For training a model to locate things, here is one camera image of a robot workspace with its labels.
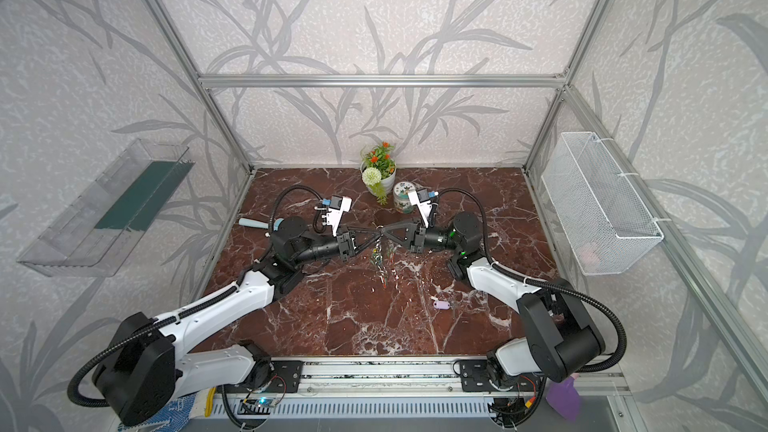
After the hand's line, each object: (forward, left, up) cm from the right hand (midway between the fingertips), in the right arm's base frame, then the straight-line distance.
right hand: (385, 226), depth 70 cm
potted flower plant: (+31, +4, -13) cm, 34 cm away
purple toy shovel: (-32, -43, -28) cm, 61 cm away
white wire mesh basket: (+3, -58, -7) cm, 58 cm away
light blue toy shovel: (+18, +46, -26) cm, 56 cm away
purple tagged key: (-9, -14, -28) cm, 33 cm away
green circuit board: (-32, +30, -27) cm, 52 cm away
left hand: (-2, +1, +1) cm, 2 cm away
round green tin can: (+25, -3, -21) cm, 33 cm away
